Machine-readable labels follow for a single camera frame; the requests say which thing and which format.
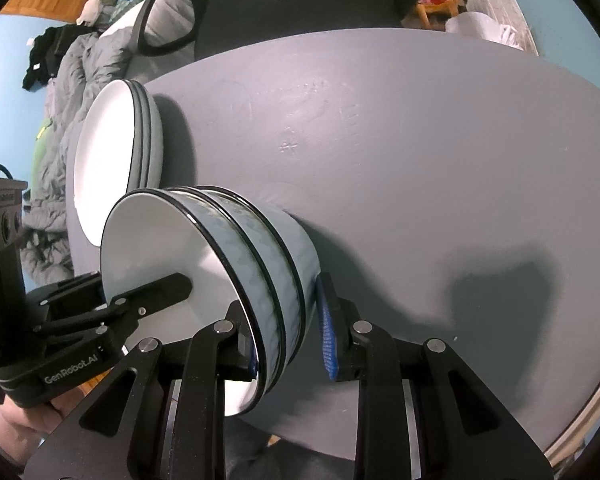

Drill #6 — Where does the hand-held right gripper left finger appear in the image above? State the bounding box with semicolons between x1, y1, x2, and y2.
22;301;259;480

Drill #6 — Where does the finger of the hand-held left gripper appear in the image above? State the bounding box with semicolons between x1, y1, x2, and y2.
27;271;193;318
32;305;147;342

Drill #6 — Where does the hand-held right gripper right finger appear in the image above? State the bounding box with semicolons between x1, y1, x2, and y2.
315;274;554;480

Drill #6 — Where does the stack of white bowls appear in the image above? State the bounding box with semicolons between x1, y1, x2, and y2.
100;187;284;417

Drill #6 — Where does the blue bowl black rim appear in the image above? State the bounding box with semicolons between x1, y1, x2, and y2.
200;185;322;361
180;186;307;387

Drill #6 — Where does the person's left hand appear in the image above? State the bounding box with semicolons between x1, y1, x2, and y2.
0;387;89;461

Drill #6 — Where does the light green cloth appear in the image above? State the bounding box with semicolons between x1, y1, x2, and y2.
32;120;52;172

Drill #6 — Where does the grey quilted duvet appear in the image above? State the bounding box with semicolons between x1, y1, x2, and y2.
20;30;141;277

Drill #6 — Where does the black clothing pile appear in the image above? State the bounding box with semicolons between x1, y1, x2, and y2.
20;25;88;92

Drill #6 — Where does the white cloth bundle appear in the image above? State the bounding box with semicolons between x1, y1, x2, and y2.
80;0;127;29

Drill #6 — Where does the black office chair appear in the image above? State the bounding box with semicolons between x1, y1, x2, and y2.
195;0;402;61

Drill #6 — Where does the small wooden stool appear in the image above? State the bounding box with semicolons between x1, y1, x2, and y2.
415;0;463;31

